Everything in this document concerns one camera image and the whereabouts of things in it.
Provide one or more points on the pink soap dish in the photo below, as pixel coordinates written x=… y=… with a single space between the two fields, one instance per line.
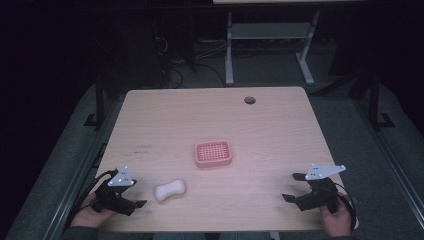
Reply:
x=213 y=153

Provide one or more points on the white soap bar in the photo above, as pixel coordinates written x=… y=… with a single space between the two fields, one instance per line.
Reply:
x=170 y=190

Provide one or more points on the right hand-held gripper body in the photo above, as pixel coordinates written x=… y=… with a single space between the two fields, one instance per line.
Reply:
x=318 y=196

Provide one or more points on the white metal desk frame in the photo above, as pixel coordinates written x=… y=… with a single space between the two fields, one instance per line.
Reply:
x=270 y=30

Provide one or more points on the person's right hand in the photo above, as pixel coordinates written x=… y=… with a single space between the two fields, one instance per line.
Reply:
x=336 y=221

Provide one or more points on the aluminium floor rail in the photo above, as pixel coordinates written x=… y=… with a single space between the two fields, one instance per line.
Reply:
x=78 y=176
x=390 y=160

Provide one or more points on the person's left hand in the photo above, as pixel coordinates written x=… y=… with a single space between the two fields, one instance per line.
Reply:
x=87 y=216

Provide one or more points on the black metal stand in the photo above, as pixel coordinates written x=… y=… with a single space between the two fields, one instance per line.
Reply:
x=375 y=100
x=99 y=100

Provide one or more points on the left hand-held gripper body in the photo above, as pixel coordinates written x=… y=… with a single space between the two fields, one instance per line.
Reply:
x=111 y=198

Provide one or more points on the white table leg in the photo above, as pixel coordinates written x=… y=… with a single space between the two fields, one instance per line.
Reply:
x=275 y=236

